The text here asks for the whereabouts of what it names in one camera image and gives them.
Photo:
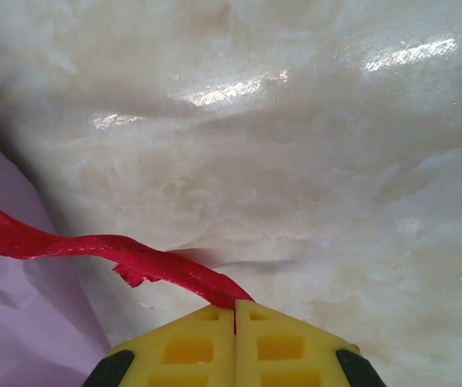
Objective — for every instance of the red satin ribbon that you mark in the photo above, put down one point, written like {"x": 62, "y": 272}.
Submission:
{"x": 93, "y": 250}

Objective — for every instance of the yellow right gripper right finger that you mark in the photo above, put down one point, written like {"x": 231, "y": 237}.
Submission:
{"x": 319, "y": 363}

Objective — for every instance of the pink purple wrapping paper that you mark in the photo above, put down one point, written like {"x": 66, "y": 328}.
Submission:
{"x": 13, "y": 322}

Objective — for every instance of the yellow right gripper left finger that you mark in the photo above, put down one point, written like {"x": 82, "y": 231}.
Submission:
{"x": 154, "y": 363}

